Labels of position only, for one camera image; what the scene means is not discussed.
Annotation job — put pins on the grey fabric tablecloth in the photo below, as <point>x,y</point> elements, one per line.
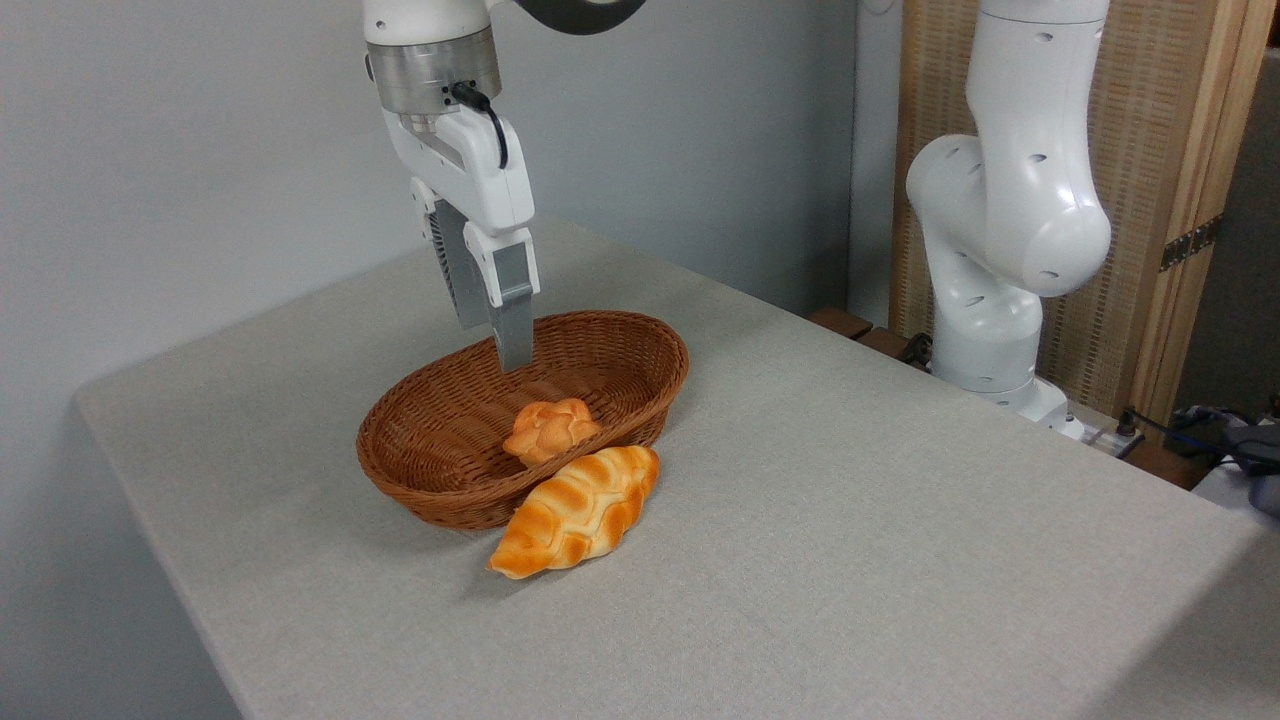
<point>900,560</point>

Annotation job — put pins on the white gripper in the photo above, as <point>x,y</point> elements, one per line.
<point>470,165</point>

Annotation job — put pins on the brown wicker basket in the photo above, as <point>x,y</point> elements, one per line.
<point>440,440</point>

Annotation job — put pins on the wooden folding screen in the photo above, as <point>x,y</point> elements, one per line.
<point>1150,120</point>

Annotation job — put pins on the dark grey bag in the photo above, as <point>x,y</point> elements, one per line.
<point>1262,465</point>

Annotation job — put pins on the dark metal screen hinge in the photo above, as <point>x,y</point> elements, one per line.
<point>1190,243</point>

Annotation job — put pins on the small round bread roll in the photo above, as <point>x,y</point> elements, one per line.
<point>550,430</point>

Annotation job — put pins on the long braided bread loaf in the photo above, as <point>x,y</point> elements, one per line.
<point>575,510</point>

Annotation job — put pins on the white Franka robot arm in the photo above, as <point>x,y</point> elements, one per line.
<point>1010,200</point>

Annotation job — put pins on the white power strip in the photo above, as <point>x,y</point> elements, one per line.
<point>1105,440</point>

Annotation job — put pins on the brown wooden platform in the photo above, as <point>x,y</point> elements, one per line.
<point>840,322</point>

